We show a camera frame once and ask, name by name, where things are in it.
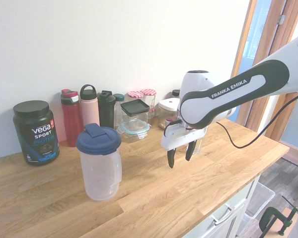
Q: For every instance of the clear plastic storage bin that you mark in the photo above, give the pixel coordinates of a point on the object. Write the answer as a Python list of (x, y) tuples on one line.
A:
[(260, 198)]

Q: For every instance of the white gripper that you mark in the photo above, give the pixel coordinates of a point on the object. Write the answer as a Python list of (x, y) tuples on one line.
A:
[(181, 137)]

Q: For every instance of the jar white lid red dot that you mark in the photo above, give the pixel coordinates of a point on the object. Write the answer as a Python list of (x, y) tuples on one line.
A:
[(167, 106)]

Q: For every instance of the glass container teal clip lid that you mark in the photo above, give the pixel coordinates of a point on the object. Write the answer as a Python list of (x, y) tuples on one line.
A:
[(132, 130)]

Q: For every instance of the wooden door frame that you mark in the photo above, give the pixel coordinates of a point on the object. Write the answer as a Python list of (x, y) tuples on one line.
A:
[(265, 39)]

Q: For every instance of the black shaker bottle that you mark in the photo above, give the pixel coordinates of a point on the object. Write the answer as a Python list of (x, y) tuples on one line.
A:
[(106, 111)]

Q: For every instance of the metal door hinge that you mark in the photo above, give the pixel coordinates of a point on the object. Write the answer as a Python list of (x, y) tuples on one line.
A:
[(281, 19)]

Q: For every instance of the pink bottle black lid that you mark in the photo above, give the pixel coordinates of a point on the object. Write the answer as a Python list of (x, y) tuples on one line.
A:
[(89, 111)]

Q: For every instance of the square container black lid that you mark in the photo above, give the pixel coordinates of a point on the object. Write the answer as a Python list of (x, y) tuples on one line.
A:
[(135, 107)]

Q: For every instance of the jar red checkered lid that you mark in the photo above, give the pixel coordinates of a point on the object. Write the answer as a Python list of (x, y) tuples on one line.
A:
[(134, 94), (149, 95)]

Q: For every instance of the clear pitcher blue lid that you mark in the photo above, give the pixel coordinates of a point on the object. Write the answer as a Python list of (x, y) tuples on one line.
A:
[(99, 173)]

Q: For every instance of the red water bottle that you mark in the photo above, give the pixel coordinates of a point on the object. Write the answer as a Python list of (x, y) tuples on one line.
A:
[(70, 119)]

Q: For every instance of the clear drinking glass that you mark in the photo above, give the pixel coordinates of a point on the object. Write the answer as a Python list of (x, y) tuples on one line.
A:
[(198, 147)]

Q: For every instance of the jar black lid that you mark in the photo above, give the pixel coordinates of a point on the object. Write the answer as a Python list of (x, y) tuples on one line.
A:
[(175, 93)]

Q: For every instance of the white kitchen cabinet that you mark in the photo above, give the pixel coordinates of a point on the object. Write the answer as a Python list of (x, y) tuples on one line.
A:
[(233, 215)]

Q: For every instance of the clear bottle green lid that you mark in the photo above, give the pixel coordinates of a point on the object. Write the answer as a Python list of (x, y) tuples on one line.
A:
[(118, 98)]

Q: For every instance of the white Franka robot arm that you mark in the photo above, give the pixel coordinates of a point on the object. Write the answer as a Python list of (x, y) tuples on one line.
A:
[(238, 94)]

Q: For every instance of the green metal clamp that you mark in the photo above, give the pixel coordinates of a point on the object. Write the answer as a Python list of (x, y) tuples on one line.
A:
[(275, 215)]

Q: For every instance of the black Vega protein tub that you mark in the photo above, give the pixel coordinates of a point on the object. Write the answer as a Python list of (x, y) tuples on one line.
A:
[(37, 134)]

